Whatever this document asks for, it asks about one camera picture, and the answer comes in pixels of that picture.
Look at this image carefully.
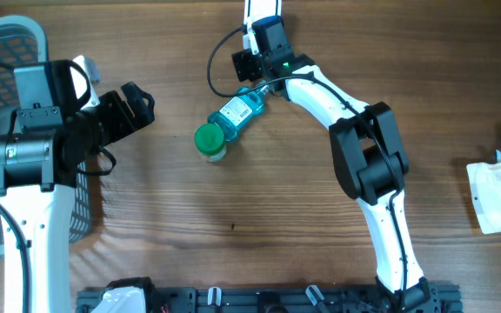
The blue mouthwash bottle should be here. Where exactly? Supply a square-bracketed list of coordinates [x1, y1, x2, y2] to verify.
[207, 86, 270, 142]

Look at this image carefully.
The green lid jar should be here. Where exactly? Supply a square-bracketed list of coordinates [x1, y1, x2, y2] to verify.
[194, 123, 227, 163]

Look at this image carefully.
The beige plastic food pouch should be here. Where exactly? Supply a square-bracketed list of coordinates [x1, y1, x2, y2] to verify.
[466, 163, 501, 235]

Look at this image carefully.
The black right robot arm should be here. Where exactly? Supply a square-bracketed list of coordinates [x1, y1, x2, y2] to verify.
[232, 15, 430, 312]

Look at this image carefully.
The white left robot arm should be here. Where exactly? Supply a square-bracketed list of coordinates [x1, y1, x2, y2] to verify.
[0, 60, 155, 312]

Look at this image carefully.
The white barcode scanner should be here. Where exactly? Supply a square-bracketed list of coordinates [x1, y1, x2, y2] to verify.
[244, 0, 283, 23]

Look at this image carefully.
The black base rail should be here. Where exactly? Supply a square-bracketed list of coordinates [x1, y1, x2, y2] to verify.
[75, 277, 464, 313]

